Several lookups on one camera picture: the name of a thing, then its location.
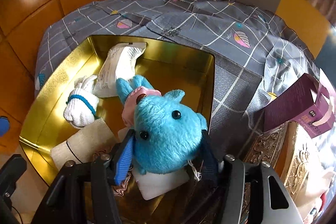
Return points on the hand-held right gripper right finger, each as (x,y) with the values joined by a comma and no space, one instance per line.
(211,163)

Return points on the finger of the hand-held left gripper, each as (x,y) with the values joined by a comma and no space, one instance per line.
(4,125)

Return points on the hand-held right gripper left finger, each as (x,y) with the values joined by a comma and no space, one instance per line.
(123,161)

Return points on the brown scrunchie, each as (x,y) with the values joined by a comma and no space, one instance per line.
(122,187)

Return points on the beige cloth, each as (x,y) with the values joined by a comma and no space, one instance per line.
(89,140)

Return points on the plain white tissue pack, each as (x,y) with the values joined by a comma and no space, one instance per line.
(155,186)

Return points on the blue plush toy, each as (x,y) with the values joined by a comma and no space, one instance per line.
(162,140)

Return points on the white sock blue band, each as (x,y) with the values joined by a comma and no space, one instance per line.
(81,108)

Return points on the white plastic packet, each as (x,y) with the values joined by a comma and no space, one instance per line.
(115,69)

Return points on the gold tin box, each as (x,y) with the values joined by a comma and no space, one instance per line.
(170,74)

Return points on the purple tissue box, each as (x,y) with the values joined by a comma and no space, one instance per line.
(288,106)

